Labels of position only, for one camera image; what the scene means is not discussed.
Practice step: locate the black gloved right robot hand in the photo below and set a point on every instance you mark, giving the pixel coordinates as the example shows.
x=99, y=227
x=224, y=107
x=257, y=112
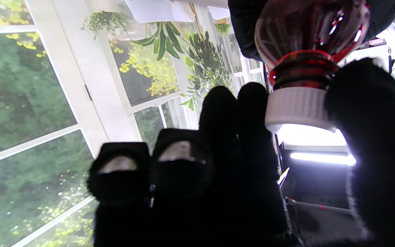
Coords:
x=225, y=192

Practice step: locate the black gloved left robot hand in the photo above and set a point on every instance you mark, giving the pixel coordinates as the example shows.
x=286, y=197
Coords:
x=243, y=27

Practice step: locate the red transparent sample bottle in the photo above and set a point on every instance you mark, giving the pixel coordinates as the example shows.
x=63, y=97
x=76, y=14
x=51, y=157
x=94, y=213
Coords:
x=307, y=31

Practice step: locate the white ribbed bottle cap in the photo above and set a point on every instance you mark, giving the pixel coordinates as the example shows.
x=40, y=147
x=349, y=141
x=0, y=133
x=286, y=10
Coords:
x=297, y=106

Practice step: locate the bright strip light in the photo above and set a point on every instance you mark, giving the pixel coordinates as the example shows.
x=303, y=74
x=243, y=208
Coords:
x=321, y=159

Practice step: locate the printed garden window backdrop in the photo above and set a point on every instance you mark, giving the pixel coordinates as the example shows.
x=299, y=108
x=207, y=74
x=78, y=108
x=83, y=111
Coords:
x=29, y=85

